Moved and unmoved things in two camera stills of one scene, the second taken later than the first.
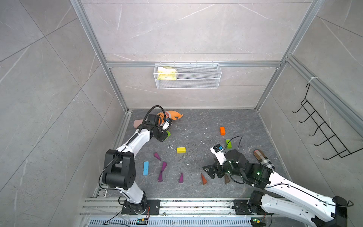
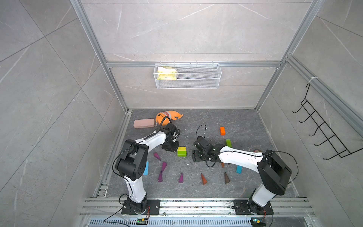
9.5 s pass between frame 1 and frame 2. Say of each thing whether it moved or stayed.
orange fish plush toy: stayed
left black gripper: moved
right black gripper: moved
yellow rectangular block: stayed
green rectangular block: moved
